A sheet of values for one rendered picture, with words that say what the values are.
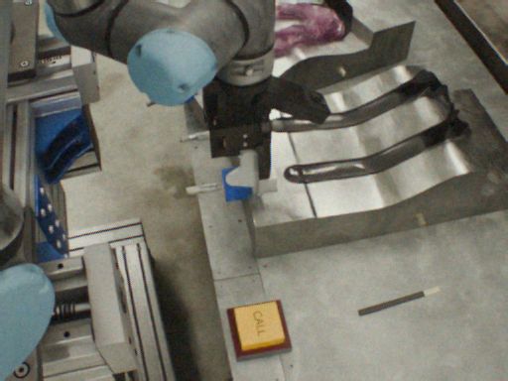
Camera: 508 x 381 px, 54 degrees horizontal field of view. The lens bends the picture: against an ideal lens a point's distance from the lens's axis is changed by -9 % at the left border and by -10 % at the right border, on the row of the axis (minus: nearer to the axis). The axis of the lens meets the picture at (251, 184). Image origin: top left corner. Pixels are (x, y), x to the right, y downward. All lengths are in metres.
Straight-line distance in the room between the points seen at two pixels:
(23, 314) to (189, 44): 0.28
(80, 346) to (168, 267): 1.19
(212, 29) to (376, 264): 0.49
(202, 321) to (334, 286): 0.90
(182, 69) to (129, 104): 1.84
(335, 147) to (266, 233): 0.19
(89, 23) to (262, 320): 0.45
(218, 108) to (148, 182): 1.35
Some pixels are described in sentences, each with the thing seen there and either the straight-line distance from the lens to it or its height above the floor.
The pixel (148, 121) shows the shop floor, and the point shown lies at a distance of 2.22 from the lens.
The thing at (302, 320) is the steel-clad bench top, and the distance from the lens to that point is 0.80.
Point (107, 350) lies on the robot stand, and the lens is 0.60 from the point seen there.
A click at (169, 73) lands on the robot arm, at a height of 1.22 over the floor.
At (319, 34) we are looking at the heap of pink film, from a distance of 1.10.
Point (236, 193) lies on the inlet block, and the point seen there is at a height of 0.89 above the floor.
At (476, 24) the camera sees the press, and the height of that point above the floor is 0.78.
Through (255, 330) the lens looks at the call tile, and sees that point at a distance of 0.75.
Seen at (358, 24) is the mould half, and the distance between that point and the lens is 1.15.
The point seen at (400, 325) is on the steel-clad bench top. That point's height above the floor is 0.80.
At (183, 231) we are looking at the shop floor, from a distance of 1.85.
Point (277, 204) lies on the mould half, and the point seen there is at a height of 0.89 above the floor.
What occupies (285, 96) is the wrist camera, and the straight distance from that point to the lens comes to 0.68.
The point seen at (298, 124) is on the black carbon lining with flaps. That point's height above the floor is 0.88.
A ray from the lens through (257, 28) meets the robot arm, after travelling 0.57.
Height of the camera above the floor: 1.52
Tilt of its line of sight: 51 degrees down
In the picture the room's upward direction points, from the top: straight up
